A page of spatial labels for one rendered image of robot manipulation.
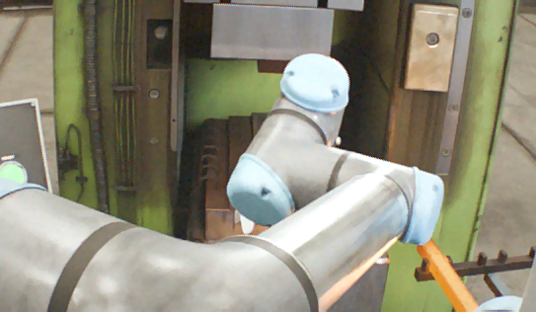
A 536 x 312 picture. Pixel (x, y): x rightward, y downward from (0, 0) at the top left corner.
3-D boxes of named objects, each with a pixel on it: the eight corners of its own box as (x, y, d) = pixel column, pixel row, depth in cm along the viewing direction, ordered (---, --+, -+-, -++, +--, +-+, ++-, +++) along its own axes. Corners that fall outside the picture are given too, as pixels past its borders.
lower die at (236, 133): (311, 242, 142) (315, 202, 138) (204, 239, 140) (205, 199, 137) (293, 147, 180) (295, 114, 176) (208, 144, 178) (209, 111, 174)
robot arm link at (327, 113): (268, 87, 81) (299, 38, 85) (261, 147, 90) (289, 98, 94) (335, 115, 79) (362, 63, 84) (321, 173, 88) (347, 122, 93)
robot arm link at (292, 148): (314, 203, 73) (354, 124, 79) (213, 175, 77) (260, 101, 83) (321, 249, 79) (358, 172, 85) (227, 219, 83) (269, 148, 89)
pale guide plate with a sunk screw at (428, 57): (447, 92, 143) (458, 10, 136) (404, 89, 142) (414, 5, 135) (444, 88, 145) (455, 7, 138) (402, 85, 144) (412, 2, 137)
